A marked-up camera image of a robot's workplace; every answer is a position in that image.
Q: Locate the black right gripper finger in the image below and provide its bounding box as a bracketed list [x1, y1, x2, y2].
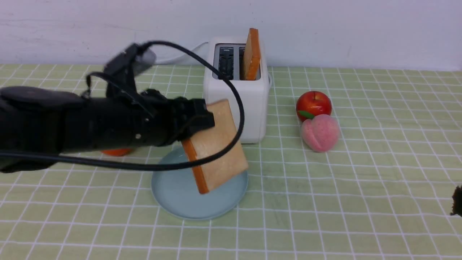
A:
[449, 186, 462, 217]

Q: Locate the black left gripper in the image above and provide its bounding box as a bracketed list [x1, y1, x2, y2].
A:
[134, 89, 215, 147]

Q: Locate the toast slice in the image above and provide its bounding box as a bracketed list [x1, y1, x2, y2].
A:
[182, 99, 249, 194]
[240, 28, 261, 81]

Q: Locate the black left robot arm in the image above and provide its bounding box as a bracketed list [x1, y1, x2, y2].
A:
[1, 87, 215, 155]

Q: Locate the white toaster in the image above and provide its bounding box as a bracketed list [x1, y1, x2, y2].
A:
[203, 36, 272, 144]

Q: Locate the orange persimmon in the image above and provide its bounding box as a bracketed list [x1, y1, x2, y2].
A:
[101, 148, 133, 157]

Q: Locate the light blue plate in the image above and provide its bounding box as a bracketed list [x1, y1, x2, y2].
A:
[151, 169, 249, 221]

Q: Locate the green checkered tablecloth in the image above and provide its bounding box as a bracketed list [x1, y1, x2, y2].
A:
[0, 67, 462, 260]

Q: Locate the red apple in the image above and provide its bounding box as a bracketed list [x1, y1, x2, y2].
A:
[296, 91, 332, 122]

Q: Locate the pink peach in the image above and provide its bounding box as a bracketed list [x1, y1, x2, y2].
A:
[301, 114, 340, 153]

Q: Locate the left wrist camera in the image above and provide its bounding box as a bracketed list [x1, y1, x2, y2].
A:
[103, 43, 157, 93]

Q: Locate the white toaster power cord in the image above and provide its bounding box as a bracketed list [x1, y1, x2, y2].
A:
[156, 42, 210, 65]

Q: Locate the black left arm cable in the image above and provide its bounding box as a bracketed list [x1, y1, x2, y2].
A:
[0, 40, 245, 171]

